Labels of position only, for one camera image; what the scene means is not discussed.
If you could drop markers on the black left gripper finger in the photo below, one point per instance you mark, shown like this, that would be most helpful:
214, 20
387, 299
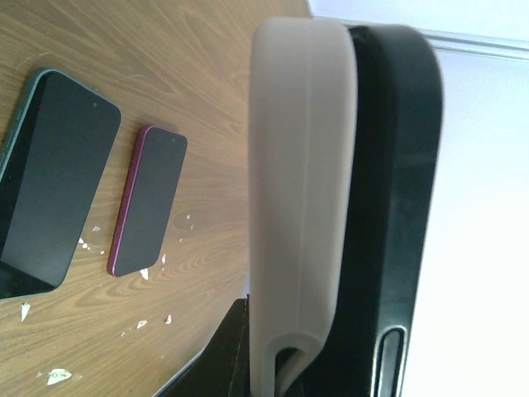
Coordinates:
222, 368

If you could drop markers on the purple smartphone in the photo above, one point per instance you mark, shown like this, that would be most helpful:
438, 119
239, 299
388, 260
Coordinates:
147, 200

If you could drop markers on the black smartphone from white case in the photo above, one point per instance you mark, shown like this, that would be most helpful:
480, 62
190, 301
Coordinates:
398, 131

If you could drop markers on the phone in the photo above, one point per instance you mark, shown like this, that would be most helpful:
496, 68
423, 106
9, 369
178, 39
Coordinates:
302, 121

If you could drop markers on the white debris pile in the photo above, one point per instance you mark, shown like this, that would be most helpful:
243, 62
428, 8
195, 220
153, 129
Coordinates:
60, 374

